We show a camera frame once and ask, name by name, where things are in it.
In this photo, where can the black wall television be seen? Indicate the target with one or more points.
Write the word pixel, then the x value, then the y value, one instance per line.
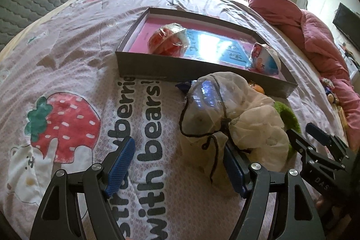
pixel 348 23

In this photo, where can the white blue snack ball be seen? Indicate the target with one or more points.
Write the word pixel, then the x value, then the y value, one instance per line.
pixel 264 59

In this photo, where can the beige mesh drawstring pouch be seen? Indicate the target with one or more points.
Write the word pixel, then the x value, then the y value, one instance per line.
pixel 222 107

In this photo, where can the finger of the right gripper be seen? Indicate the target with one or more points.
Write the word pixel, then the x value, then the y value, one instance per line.
pixel 312 147
pixel 332 142

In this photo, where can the shallow grey cardboard box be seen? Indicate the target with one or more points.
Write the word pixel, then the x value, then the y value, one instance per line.
pixel 179 69

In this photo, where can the blue biscuit packet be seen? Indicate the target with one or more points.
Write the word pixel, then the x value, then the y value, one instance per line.
pixel 184 87

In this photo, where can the orange tangerine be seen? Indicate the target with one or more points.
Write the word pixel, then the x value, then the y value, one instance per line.
pixel 257 88

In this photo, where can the yellow snack package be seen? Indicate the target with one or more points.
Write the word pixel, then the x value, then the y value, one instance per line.
pixel 342 117

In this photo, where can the strawberry print bed sheet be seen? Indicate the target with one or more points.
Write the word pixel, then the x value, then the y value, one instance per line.
pixel 64 105

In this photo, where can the small colourful toy figures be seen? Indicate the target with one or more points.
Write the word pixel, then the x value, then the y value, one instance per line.
pixel 329 91

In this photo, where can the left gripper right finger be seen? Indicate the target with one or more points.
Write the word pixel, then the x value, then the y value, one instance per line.
pixel 277 204

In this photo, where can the white storage cabinet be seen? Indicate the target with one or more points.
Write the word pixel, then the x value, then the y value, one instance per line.
pixel 351 63

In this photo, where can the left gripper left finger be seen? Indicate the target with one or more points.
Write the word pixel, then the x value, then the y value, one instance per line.
pixel 59 217

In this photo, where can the red snack ball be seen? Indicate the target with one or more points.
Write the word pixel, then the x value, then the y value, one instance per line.
pixel 169 40

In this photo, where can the pink quilted blanket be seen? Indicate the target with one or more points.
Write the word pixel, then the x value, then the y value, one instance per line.
pixel 316 41

